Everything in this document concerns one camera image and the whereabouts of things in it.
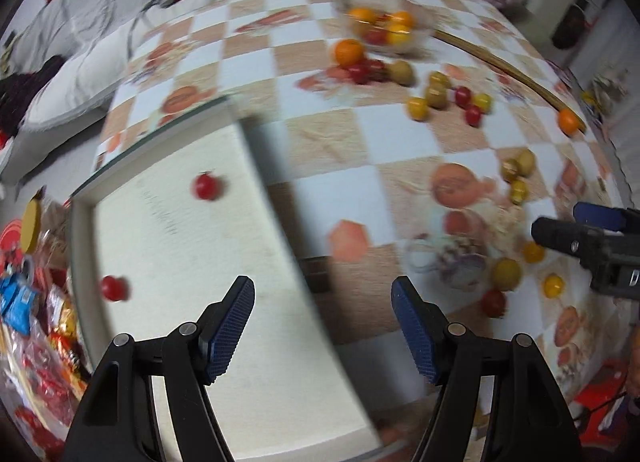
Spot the snack packet pile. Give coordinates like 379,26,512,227
1,188,90,461

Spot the glass fruit bowl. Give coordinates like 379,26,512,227
332,0,437,57

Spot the red cherry tomato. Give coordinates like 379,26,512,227
480,289,506,319

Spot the orange beside bowl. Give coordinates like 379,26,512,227
332,38,366,69

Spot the curved wooden stick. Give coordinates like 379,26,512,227
433,30,587,134

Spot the checkered fruit tablecloth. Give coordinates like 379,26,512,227
96,0,632,412

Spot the yellow cherry tomato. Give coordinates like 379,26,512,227
490,257,523,292

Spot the lone orange by stick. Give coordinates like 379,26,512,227
556,109,582,137

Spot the white shallow tray box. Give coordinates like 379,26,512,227
67,97,380,461

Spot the grey white sofa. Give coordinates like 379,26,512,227
1,0,217,185

